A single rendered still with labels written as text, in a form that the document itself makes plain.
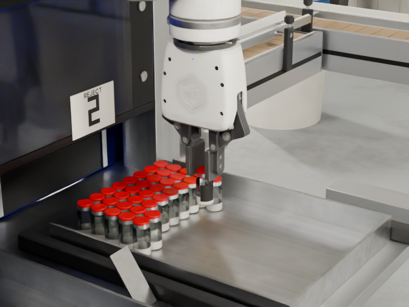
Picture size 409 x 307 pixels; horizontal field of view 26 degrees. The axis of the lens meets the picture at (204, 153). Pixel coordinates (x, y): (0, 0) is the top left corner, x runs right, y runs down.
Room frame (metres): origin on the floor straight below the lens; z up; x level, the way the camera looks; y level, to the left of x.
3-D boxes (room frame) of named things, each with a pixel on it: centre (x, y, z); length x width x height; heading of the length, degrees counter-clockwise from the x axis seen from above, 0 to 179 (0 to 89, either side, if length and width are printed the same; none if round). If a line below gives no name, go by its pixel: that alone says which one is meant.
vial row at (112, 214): (1.06, 0.07, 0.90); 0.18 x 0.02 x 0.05; 145
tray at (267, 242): (1.00, -0.02, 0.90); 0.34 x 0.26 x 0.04; 55
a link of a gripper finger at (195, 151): (1.04, 0.02, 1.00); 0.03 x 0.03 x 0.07; 55
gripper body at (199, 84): (1.02, 0.00, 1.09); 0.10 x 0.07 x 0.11; 55
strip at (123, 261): (0.83, 0.04, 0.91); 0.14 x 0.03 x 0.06; 56
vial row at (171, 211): (1.05, 0.05, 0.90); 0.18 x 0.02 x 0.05; 145
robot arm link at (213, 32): (1.02, 0.00, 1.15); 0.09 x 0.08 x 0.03; 55
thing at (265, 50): (1.65, -0.02, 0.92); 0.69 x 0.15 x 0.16; 146
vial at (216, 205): (1.10, -0.01, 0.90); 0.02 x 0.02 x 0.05
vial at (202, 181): (1.02, 0.00, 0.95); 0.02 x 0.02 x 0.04
